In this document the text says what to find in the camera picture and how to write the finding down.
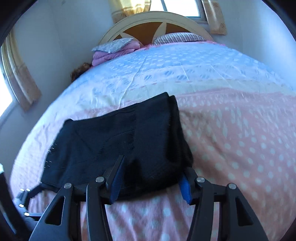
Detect black pants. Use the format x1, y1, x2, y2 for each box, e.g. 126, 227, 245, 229
41, 93, 193, 200

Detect pink polka dot bedspread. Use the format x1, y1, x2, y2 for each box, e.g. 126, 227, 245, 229
10, 42, 295, 240

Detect brown plush toy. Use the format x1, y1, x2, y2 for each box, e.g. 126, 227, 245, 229
70, 62, 92, 83

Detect folded pink blanket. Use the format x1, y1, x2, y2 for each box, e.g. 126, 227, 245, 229
91, 40, 142, 67

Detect beige curtain side right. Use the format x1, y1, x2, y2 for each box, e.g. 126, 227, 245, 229
1, 30, 42, 111

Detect side window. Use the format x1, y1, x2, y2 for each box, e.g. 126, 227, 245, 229
1, 64, 16, 124

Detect grey patterned pillow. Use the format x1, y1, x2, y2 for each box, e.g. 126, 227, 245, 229
91, 38, 133, 53

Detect striped pillow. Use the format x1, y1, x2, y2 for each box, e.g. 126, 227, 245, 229
153, 32, 206, 45

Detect cream wooden headboard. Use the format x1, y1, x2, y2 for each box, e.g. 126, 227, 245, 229
99, 11, 213, 45

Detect beige curtain far right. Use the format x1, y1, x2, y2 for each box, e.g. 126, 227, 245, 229
202, 0, 228, 36

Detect yellow curtain by headboard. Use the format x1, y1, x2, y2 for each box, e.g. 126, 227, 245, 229
108, 0, 152, 23

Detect headboard window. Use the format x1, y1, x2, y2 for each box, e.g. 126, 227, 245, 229
150, 0, 207, 23

